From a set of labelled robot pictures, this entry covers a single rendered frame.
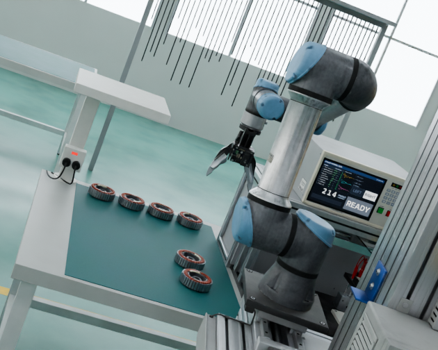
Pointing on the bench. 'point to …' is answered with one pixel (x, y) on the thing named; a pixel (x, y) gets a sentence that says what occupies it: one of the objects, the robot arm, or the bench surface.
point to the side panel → (227, 244)
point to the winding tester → (341, 157)
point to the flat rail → (351, 246)
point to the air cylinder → (341, 301)
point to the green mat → (144, 255)
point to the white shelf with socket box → (120, 98)
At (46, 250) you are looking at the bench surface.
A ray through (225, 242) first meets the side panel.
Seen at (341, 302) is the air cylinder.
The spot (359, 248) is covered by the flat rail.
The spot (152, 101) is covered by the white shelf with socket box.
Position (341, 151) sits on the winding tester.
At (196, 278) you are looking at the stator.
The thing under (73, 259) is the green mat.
